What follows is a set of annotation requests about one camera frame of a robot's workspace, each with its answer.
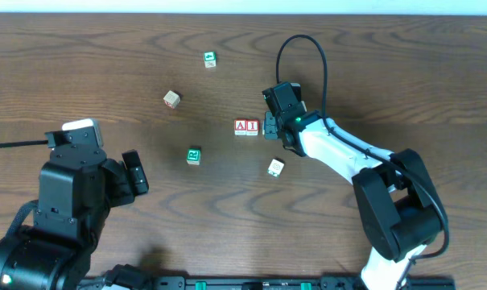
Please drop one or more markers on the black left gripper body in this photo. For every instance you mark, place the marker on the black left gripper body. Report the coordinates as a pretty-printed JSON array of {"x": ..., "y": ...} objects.
[{"x": 134, "y": 173}]

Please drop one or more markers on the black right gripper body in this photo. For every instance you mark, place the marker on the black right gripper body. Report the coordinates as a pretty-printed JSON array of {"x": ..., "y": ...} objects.
[{"x": 270, "y": 126}]

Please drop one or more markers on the red letter I block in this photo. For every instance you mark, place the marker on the red letter I block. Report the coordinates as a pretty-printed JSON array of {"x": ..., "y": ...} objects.
[{"x": 252, "y": 127}]

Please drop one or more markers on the red letter A block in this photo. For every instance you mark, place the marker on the red letter A block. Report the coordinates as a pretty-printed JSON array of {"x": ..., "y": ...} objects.
[{"x": 240, "y": 126}]

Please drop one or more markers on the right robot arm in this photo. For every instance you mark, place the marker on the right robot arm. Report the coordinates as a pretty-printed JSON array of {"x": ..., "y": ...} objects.
[{"x": 399, "y": 208}]

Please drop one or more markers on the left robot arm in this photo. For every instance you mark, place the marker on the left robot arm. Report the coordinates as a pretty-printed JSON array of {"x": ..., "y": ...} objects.
[{"x": 51, "y": 240}]

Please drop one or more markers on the white green sided block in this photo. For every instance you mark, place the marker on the white green sided block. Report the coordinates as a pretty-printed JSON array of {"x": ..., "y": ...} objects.
[{"x": 275, "y": 168}]

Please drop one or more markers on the green letter R block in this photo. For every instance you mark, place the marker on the green letter R block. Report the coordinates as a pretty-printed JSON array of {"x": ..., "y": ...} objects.
[{"x": 193, "y": 156}]

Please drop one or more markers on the green top block far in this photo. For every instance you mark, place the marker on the green top block far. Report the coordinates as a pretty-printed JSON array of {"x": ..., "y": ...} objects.
[{"x": 210, "y": 59}]

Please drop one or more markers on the plain wooden picture block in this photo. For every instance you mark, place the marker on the plain wooden picture block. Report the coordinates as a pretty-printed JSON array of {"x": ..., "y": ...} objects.
[{"x": 171, "y": 99}]

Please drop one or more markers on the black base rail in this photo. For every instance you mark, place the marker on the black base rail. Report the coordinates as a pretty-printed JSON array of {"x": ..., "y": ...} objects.
[{"x": 129, "y": 277}]

